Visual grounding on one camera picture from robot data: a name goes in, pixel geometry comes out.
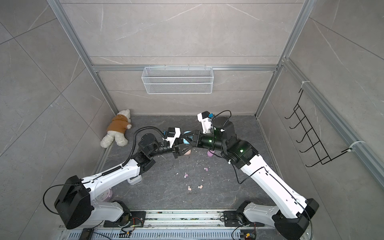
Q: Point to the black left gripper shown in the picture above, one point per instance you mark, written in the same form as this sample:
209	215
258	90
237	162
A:
177	148

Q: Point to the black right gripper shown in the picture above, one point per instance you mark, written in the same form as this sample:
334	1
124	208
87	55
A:
197	141

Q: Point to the blue earbud charging case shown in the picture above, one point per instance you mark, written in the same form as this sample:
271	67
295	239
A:
187	137

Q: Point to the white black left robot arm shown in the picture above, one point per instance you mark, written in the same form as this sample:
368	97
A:
77	202

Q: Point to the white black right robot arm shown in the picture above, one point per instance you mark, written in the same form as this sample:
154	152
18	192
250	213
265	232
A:
291	214

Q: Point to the purple earbud charging case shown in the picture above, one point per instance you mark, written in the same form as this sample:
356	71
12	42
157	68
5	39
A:
210	153

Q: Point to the white digital scale device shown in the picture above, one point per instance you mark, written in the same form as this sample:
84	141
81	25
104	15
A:
135	180

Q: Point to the white teddy bear brown hoodie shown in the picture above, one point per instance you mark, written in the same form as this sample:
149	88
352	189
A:
116	130

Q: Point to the purple round container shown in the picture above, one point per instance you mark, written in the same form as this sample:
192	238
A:
106	196

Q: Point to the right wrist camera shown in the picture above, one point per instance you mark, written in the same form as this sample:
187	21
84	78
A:
205	118

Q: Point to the white wire mesh basket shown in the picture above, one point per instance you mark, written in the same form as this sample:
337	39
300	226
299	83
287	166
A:
178	80

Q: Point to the aluminium rail front frame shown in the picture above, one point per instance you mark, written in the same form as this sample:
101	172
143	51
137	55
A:
192	224

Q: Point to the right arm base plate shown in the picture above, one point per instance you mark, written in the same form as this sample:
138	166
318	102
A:
237	219

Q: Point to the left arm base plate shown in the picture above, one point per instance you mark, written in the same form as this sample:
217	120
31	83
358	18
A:
135	218

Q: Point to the black wire hook rack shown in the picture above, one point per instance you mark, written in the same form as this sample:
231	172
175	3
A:
317	144

